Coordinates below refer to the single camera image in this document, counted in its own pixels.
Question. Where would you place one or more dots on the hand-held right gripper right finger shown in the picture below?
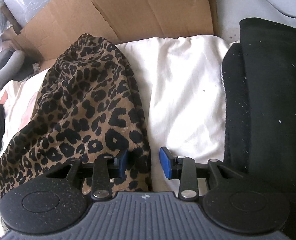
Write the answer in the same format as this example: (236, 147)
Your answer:
(165, 162)

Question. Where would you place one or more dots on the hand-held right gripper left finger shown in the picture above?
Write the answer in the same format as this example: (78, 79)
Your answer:
(122, 162)

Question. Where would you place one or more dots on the leopard print pants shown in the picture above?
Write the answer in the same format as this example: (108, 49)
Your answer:
(82, 100)

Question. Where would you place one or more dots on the black folded clothes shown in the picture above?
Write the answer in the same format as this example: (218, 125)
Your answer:
(270, 105)

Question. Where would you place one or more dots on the white bear printed blanket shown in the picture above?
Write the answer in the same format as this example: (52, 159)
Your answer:
(183, 92)

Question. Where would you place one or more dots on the dark cloth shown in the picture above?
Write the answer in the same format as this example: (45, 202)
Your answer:
(27, 67)

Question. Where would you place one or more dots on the brown cardboard sheet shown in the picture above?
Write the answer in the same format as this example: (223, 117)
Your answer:
(125, 10)

